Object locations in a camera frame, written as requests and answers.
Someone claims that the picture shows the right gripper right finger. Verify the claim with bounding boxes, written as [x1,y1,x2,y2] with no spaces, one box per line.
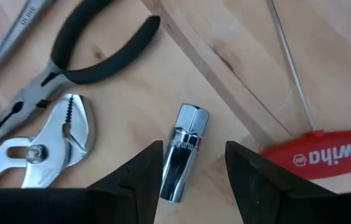
[225,140,335,224]

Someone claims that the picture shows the red and blue scissors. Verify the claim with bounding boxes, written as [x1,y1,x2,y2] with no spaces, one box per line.
[0,0,57,86]

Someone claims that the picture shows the red T-handle hex key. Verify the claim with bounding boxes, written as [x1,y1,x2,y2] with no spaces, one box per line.
[261,0,351,180]

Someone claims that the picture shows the black-handled groove-joint pliers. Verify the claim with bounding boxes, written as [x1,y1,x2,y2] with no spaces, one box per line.
[0,93,97,190]

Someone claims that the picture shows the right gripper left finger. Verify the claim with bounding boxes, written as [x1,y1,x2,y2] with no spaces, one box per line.
[87,139,164,224]

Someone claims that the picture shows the chrome deep socket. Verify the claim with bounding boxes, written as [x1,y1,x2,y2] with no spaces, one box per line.
[159,103,210,203]

